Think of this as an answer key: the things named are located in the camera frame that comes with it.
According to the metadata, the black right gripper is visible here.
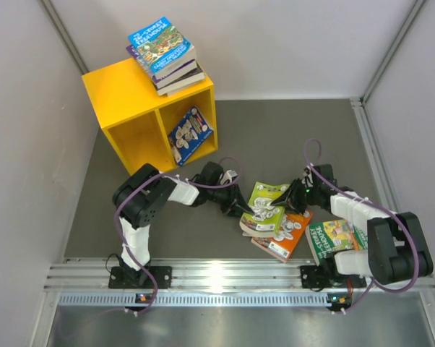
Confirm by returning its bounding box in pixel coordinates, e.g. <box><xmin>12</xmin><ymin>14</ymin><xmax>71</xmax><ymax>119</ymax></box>
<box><xmin>272</xmin><ymin>178</ymin><xmax>320</xmax><ymax>215</ymax></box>

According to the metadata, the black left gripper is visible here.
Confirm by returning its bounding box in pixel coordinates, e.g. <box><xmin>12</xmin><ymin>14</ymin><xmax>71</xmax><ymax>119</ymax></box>
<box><xmin>207</xmin><ymin>181</ymin><xmax>254</xmax><ymax>218</ymax></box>

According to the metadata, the lime green cartoon book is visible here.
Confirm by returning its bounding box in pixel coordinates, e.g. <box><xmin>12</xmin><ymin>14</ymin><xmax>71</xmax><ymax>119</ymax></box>
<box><xmin>239</xmin><ymin>181</ymin><xmax>289</xmax><ymax>238</ymax></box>

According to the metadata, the orange cartoon paperback book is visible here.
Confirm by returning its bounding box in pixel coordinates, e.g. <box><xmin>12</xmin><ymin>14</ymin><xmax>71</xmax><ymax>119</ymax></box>
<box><xmin>251</xmin><ymin>210</ymin><xmax>314</xmax><ymax>263</ymax></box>

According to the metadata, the dark green treehouse book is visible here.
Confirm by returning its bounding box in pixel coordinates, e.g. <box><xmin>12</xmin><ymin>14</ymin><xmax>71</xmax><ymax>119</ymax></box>
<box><xmin>305</xmin><ymin>219</ymin><xmax>368</xmax><ymax>265</ymax></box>

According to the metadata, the blue 91-storey treehouse book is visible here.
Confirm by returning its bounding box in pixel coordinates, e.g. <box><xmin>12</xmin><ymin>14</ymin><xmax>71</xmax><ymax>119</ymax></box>
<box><xmin>168</xmin><ymin>106</ymin><xmax>214</xmax><ymax>166</ymax></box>

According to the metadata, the dark brown paperback book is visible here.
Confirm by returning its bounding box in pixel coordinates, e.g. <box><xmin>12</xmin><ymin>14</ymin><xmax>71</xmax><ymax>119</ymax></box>
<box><xmin>155</xmin><ymin>64</ymin><xmax>206</xmax><ymax>96</ymax></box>

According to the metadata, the purple 52-storey treehouse book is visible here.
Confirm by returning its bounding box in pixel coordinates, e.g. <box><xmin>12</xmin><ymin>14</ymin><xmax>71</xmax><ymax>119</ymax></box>
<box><xmin>126</xmin><ymin>45</ymin><xmax>199</xmax><ymax>89</ymax></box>

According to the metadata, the light blue 26-storey treehouse book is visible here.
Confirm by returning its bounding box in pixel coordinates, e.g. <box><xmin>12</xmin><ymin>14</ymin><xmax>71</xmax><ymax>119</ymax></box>
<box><xmin>128</xmin><ymin>17</ymin><xmax>197</xmax><ymax>72</ymax></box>

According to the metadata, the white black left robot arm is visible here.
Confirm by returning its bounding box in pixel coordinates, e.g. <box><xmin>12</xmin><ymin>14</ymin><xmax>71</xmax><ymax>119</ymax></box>
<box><xmin>112</xmin><ymin>161</ymin><xmax>253</xmax><ymax>287</ymax></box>

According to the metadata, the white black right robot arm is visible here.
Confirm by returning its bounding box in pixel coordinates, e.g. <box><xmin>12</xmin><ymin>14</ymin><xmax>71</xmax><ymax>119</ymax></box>
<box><xmin>273</xmin><ymin>163</ymin><xmax>434</xmax><ymax>291</ymax></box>

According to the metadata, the yellow wooden cubby shelf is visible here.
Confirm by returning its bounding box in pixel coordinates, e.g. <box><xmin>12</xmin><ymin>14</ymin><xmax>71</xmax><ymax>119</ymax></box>
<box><xmin>82</xmin><ymin>58</ymin><xmax>217</xmax><ymax>174</ymax></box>

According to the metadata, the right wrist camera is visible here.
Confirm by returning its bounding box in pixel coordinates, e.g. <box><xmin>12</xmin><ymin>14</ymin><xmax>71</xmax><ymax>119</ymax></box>
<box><xmin>301</xmin><ymin>166</ymin><xmax>318</xmax><ymax>189</ymax></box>

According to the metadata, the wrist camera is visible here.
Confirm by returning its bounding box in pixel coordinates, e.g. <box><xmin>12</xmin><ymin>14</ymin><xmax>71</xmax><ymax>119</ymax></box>
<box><xmin>301</xmin><ymin>166</ymin><xmax>318</xmax><ymax>189</ymax></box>
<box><xmin>220</xmin><ymin>170</ymin><xmax>238</xmax><ymax>185</ymax></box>

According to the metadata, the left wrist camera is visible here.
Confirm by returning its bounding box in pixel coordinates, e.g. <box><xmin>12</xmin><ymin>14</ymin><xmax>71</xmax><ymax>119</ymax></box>
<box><xmin>220</xmin><ymin>170</ymin><xmax>238</xmax><ymax>185</ymax></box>

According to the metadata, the aluminium right side rail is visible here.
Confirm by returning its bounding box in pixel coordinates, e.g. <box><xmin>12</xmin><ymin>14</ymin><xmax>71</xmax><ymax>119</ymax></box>
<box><xmin>350</xmin><ymin>98</ymin><xmax>402</xmax><ymax>212</ymax></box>

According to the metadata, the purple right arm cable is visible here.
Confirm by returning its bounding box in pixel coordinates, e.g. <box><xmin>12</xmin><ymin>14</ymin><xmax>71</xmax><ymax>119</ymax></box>
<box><xmin>303</xmin><ymin>138</ymin><xmax>421</xmax><ymax>315</ymax></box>

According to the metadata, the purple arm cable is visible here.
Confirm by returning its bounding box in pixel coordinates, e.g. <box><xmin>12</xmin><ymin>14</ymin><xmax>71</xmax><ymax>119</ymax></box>
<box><xmin>113</xmin><ymin>156</ymin><xmax>243</xmax><ymax>315</ymax></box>
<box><xmin>303</xmin><ymin>138</ymin><xmax>421</xmax><ymax>315</ymax></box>

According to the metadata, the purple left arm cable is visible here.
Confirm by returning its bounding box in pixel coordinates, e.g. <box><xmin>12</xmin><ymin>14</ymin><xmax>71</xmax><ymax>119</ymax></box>
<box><xmin>113</xmin><ymin>156</ymin><xmax>243</xmax><ymax>315</ymax></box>

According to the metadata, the aluminium mounting rail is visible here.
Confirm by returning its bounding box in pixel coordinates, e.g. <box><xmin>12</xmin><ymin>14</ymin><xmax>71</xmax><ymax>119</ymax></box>
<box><xmin>43</xmin><ymin>257</ymin><xmax>435</xmax><ymax>308</ymax></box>

